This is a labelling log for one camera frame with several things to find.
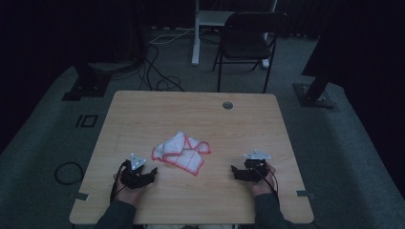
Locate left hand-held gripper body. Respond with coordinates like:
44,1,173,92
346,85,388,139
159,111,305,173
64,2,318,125
119,153,151,191

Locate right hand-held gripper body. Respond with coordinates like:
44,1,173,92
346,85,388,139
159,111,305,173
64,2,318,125
243,149,272,183

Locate white cloth with red edging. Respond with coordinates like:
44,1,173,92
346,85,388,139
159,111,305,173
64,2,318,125
151,131,212,177

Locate person's left hand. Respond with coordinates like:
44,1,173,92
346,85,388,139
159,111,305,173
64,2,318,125
113,174,148,206

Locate person's right hand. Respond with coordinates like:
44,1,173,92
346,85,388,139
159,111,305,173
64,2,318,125
248,161,278,197

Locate black metal stand base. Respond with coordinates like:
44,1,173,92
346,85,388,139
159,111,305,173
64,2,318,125
61,62,113,102
292,65,337,110

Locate black folding chair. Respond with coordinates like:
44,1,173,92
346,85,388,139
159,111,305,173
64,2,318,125
212,11,289,94

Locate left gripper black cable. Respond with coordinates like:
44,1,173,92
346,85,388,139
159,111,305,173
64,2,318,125
109,159,132,203

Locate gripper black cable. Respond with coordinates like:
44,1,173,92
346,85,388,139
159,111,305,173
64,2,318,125
254,164,280,196
109,159,132,203

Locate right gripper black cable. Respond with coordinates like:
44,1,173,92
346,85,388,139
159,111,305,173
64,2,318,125
254,164,280,196

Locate black cable coil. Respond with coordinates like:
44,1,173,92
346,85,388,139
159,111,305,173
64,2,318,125
53,161,86,186

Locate black floor cables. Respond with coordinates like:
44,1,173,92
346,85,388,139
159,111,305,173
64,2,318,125
139,41,186,94

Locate white floor cable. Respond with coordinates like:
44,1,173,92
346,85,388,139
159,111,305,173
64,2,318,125
148,28,196,46

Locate white desk frame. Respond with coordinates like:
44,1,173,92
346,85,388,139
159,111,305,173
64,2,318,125
191,0,279,70

